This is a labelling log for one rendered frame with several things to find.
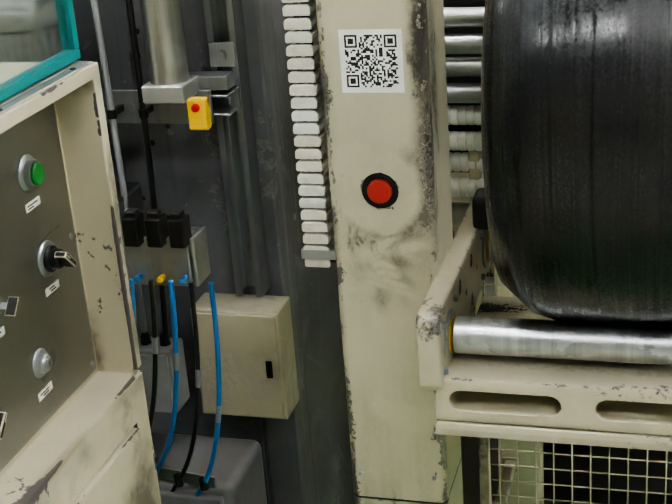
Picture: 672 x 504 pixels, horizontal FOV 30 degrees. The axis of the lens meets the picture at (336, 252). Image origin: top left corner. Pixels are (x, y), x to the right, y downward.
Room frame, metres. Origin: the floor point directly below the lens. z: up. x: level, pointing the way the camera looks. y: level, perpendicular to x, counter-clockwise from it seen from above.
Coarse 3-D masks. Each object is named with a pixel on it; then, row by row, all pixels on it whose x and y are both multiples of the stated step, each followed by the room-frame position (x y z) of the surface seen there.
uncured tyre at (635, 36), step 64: (512, 0) 1.24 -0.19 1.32; (576, 0) 1.21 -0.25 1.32; (640, 0) 1.19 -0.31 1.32; (512, 64) 1.21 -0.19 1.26; (576, 64) 1.19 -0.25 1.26; (640, 64) 1.17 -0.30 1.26; (512, 128) 1.20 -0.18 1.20; (576, 128) 1.17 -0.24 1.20; (640, 128) 1.15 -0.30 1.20; (512, 192) 1.20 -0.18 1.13; (576, 192) 1.17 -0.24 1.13; (640, 192) 1.15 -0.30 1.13; (512, 256) 1.23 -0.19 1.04; (576, 256) 1.19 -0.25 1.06; (640, 256) 1.17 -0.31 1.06; (576, 320) 1.30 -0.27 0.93; (640, 320) 1.26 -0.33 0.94
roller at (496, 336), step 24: (456, 336) 1.33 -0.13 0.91; (480, 336) 1.32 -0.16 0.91; (504, 336) 1.31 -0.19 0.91; (528, 336) 1.30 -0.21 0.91; (552, 336) 1.30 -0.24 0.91; (576, 336) 1.29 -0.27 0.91; (600, 336) 1.28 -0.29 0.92; (624, 336) 1.28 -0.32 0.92; (648, 336) 1.27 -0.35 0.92; (600, 360) 1.28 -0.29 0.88; (624, 360) 1.27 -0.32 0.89; (648, 360) 1.26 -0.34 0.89
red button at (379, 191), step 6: (378, 180) 1.43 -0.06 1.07; (384, 180) 1.43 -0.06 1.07; (372, 186) 1.43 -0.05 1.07; (378, 186) 1.43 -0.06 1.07; (384, 186) 1.42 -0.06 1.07; (390, 186) 1.43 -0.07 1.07; (372, 192) 1.43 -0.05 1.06; (378, 192) 1.43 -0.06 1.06; (384, 192) 1.42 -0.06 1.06; (390, 192) 1.42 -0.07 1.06; (372, 198) 1.43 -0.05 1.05; (378, 198) 1.43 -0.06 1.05; (384, 198) 1.42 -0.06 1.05
